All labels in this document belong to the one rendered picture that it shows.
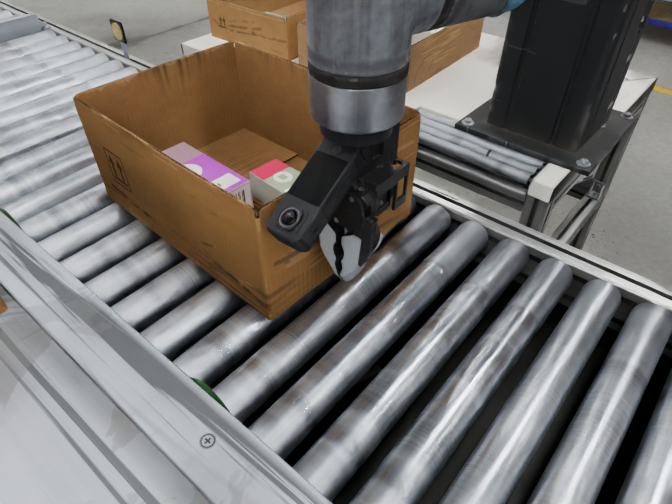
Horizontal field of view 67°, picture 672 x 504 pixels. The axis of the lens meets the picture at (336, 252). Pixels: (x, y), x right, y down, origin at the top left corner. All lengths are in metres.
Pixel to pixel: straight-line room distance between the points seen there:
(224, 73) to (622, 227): 1.68
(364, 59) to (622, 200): 2.02
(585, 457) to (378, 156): 0.36
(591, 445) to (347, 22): 0.46
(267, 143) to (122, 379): 0.60
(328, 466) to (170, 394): 0.19
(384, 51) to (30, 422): 0.40
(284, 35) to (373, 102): 0.86
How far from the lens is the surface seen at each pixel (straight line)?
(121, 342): 0.47
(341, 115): 0.46
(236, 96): 0.98
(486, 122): 1.05
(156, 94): 0.88
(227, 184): 0.73
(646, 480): 0.61
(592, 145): 1.04
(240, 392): 0.58
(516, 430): 0.58
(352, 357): 0.60
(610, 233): 2.17
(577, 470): 0.58
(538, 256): 0.79
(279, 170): 0.79
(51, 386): 0.48
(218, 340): 0.63
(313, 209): 0.47
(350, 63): 0.44
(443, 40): 1.24
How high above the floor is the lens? 1.23
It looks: 42 degrees down
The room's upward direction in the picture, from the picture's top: straight up
